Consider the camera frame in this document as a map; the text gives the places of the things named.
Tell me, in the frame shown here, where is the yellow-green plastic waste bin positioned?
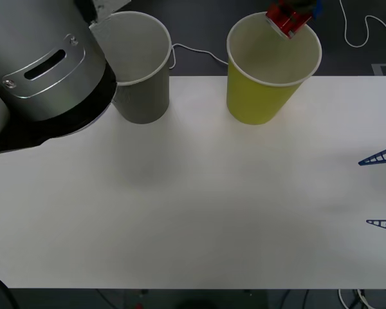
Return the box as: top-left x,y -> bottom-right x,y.
226,12 -> 323,126

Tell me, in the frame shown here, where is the white cable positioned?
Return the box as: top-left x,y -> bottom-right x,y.
337,288 -> 376,309
338,0 -> 386,51
169,43 -> 230,70

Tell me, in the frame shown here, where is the red drink can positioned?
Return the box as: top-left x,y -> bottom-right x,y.
265,2 -> 313,41

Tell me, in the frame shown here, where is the black cable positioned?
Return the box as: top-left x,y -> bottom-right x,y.
0,272 -> 21,309

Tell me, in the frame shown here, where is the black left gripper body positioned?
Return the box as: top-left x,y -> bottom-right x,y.
283,0 -> 317,11

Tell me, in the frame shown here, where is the grey plastic waste bin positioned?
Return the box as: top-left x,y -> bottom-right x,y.
107,11 -> 174,125

